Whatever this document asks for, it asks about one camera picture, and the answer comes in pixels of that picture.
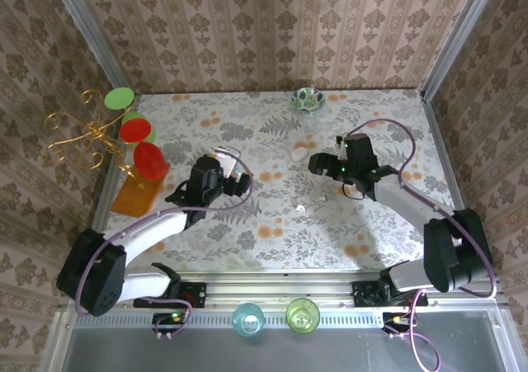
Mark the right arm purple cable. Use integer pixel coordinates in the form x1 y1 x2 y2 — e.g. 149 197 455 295
346 118 498 372

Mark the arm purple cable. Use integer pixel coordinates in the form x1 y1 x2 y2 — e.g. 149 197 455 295
73 148 255 340
346 118 498 372

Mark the aluminium table side rail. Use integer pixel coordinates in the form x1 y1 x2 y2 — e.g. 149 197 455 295
77 93 139 280
419 93 487 275

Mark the slotted grey cable duct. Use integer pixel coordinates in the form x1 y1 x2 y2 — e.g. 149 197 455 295
73 312 413 328

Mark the gold wire rack orange base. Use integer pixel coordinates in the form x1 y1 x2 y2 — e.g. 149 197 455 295
44 90 167 219

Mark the aluminium frame post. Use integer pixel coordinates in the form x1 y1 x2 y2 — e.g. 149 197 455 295
419 0 503 101
44 0 135 97

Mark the small black connector board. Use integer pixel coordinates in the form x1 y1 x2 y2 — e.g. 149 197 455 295
152 311 187 335
381 311 416 335

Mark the blue glass tumbler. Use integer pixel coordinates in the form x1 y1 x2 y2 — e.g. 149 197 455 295
231 302 266 339

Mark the long aluminium base rail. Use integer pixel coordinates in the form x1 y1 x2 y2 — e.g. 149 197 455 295
60 271 507 309

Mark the green glass tumbler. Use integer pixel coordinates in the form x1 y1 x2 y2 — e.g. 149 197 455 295
285 297 322 335

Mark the green plastic wine glass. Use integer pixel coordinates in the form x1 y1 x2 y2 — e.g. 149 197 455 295
103 87 158 144

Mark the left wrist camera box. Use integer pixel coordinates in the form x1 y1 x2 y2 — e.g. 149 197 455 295
211 146 243 180

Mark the grey metal base panel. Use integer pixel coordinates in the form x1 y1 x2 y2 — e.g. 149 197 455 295
40 309 521 372

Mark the green leaf patterned bowl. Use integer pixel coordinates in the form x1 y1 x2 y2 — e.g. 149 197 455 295
291 87 328 115

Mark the red plastic wine glass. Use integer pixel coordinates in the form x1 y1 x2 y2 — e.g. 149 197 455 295
119 118 172 180

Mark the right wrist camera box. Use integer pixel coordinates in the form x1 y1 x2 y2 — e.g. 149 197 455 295
335 134 351 162

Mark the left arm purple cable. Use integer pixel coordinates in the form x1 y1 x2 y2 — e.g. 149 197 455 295
73 148 255 340

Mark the floral patterned table cover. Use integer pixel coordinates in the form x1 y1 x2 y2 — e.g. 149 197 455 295
97 89 475 272

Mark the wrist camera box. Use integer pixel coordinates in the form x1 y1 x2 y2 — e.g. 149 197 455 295
335 134 351 162
211 146 243 180

